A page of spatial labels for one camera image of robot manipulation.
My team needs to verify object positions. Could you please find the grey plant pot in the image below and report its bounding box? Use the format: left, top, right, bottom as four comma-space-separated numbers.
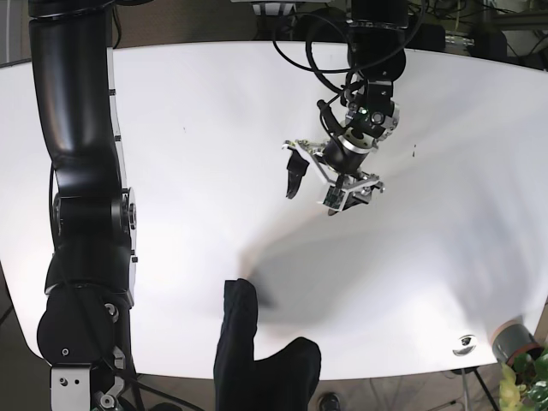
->
490, 319, 544, 366

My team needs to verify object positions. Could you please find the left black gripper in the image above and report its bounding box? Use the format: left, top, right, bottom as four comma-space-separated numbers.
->
283, 120, 386, 215

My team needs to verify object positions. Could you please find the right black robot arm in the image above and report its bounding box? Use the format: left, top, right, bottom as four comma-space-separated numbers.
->
28, 1, 137, 410

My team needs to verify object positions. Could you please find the green potted plant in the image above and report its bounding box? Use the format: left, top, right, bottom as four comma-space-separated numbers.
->
499, 348, 547, 411

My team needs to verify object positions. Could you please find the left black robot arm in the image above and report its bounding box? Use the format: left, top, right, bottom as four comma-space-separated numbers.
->
283, 1, 428, 216

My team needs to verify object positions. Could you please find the right silver table grommet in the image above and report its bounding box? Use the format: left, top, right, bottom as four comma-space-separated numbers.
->
451, 334, 478, 357

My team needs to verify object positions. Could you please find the black printed T-shirt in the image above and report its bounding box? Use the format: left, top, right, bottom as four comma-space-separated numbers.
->
212, 277, 323, 411

